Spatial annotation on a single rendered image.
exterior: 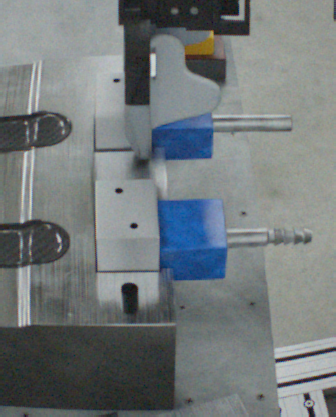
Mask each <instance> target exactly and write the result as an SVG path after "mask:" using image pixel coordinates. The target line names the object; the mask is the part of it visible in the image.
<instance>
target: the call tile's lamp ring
mask: <svg viewBox="0 0 336 417"><path fill-rule="evenodd" d="M214 39H215V46H216V53H217V55H200V54H185V60H219V61H226V58H225V51H224V45H223V37H222V36H220V35H214Z"/></svg>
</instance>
